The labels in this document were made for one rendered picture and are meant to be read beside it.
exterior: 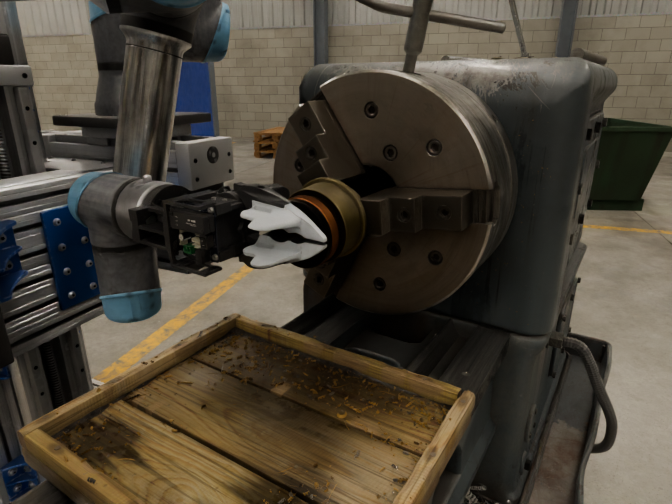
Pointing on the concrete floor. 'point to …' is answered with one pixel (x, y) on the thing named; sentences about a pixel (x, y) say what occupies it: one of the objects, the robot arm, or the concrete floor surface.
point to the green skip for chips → (627, 163)
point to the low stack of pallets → (267, 141)
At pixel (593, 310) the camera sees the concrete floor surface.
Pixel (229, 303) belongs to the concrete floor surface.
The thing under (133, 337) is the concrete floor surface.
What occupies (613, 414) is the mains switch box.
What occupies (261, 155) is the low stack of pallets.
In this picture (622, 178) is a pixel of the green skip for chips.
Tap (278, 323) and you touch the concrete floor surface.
